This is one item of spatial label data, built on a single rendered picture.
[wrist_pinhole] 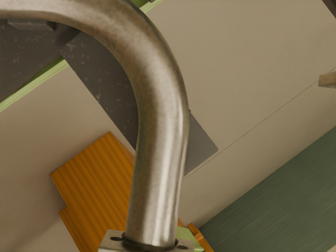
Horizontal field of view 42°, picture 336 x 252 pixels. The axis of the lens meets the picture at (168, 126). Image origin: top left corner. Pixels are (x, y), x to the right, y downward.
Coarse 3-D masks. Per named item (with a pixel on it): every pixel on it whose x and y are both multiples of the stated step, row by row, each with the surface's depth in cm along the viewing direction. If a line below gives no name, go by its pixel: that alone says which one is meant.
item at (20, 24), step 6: (12, 24) 27; (18, 24) 27; (24, 24) 27; (30, 24) 27; (36, 24) 27; (42, 24) 27; (48, 24) 28; (54, 24) 29; (42, 30) 29; (48, 30) 29
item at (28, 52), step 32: (0, 32) 29; (32, 32) 29; (64, 32) 29; (0, 64) 29; (32, 64) 29; (96, 64) 29; (0, 96) 29; (96, 96) 29; (128, 96) 29; (128, 128) 29; (192, 128) 29; (192, 160) 29
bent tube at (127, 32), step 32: (0, 0) 24; (32, 0) 24; (64, 0) 24; (96, 0) 24; (128, 0) 25; (96, 32) 25; (128, 32) 24; (128, 64) 25; (160, 64) 24; (160, 96) 24; (160, 128) 24; (160, 160) 24; (160, 192) 24; (128, 224) 25; (160, 224) 24
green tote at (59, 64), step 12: (132, 0) 43; (144, 0) 42; (156, 0) 43; (144, 12) 43; (60, 60) 42; (48, 72) 42; (24, 84) 41; (36, 84) 42; (12, 96) 41; (0, 108) 42
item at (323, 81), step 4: (332, 72) 27; (320, 76) 29; (324, 76) 28; (328, 76) 27; (332, 76) 27; (320, 80) 29; (324, 80) 28; (328, 80) 27; (332, 80) 27; (320, 84) 29; (324, 84) 28; (328, 84) 27; (332, 84) 27
